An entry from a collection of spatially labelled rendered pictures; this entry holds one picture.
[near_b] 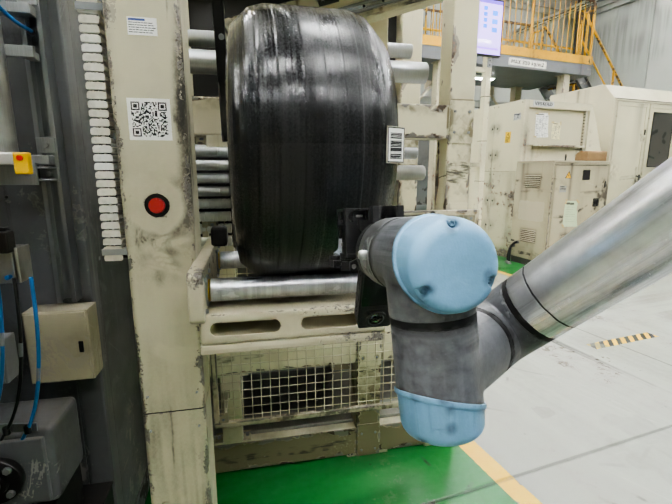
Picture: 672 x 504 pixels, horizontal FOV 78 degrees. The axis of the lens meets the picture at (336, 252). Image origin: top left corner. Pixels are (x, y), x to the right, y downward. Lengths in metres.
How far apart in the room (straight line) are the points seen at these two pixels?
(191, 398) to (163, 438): 0.11
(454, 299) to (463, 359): 0.06
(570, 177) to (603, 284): 5.06
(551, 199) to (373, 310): 4.83
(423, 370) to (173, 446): 0.78
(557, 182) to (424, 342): 5.02
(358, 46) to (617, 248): 0.52
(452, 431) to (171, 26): 0.80
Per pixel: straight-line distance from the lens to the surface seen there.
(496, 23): 5.22
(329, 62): 0.73
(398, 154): 0.73
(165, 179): 0.87
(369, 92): 0.71
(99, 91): 0.92
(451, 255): 0.31
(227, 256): 1.09
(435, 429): 0.37
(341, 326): 0.84
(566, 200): 5.46
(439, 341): 0.34
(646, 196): 0.41
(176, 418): 1.02
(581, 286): 0.42
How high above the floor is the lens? 1.12
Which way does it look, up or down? 11 degrees down
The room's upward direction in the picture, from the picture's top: straight up
